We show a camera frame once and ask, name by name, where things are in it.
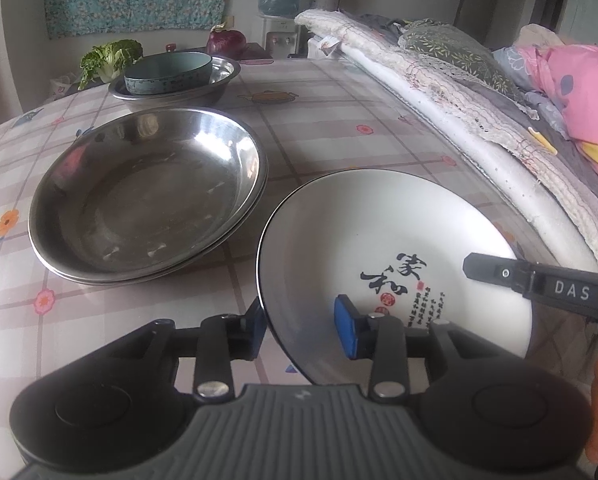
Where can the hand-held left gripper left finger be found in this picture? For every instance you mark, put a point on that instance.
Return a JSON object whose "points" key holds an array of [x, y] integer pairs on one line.
{"points": [[254, 332]]}

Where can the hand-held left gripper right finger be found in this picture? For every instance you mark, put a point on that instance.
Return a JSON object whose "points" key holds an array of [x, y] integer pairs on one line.
{"points": [[346, 327]]}

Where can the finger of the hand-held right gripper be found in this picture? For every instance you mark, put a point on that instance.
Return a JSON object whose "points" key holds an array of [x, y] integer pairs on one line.
{"points": [[499, 275]]}

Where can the white printed ceramic plate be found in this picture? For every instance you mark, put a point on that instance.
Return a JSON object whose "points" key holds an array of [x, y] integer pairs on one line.
{"points": [[379, 225]]}

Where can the shiny steel plate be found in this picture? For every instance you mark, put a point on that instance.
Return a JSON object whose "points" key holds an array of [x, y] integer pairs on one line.
{"points": [[99, 281]]}

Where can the scratched steel plate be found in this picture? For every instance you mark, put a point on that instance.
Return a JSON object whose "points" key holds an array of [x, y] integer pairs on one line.
{"points": [[144, 195]]}

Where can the teal ceramic bowl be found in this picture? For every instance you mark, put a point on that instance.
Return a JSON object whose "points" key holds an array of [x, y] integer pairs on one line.
{"points": [[169, 80]]}

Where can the pink printed quilt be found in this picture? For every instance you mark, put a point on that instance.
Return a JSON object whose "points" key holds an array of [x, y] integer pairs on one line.
{"points": [[579, 90]]}

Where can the white lace blanket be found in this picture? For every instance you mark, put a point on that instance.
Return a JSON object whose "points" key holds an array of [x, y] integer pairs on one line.
{"points": [[444, 80]]}

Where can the checkered plastic tablecloth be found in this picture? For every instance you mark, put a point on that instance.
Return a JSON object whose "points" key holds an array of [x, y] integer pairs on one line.
{"points": [[329, 125]]}

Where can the grey floral quilt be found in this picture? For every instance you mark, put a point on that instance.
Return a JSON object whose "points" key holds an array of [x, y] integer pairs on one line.
{"points": [[454, 50]]}

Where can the white fabric tag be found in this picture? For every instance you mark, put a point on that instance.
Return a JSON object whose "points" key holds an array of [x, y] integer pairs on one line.
{"points": [[328, 45]]}

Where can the red onion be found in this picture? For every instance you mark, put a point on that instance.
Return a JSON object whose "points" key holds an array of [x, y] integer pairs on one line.
{"points": [[226, 45]]}

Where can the white water dispenser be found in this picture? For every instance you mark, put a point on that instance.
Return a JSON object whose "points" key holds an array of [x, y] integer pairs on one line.
{"points": [[279, 37]]}

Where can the white plastic bag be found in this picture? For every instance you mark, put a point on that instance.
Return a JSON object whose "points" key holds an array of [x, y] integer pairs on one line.
{"points": [[64, 89]]}

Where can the green napa cabbage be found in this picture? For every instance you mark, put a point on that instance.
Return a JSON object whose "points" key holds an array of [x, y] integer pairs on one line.
{"points": [[109, 57]]}

